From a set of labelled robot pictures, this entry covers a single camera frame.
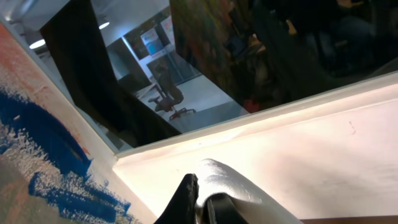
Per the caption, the white t-shirt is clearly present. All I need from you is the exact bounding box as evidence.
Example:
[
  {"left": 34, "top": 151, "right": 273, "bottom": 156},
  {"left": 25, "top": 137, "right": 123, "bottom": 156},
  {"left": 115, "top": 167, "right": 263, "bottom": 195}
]
[{"left": 195, "top": 159, "right": 302, "bottom": 224}]

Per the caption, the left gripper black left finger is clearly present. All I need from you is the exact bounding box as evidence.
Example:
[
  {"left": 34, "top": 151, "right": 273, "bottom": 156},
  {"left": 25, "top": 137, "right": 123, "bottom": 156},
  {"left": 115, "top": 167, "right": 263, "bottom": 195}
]
[{"left": 154, "top": 174, "right": 198, "bottom": 224}]

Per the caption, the round ceiling lamp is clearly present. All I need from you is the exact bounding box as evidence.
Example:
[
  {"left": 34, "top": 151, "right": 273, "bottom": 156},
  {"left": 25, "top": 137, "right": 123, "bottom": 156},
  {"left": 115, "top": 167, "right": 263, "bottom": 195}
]
[{"left": 29, "top": 39, "right": 45, "bottom": 49}]

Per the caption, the glass window pane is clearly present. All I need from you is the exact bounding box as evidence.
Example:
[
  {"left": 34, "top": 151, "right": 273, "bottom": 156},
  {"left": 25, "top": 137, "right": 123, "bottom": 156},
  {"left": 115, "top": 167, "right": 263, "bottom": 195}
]
[{"left": 1, "top": 0, "right": 397, "bottom": 151}]

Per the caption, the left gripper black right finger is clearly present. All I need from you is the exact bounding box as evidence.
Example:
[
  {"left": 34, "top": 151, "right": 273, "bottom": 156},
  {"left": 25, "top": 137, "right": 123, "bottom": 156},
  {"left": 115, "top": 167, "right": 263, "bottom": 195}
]
[{"left": 203, "top": 193, "right": 248, "bottom": 224}]

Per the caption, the office chair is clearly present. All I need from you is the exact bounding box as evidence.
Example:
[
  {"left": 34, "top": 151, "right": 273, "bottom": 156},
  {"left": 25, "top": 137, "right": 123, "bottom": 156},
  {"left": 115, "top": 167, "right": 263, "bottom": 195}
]
[{"left": 148, "top": 65, "right": 197, "bottom": 121}]

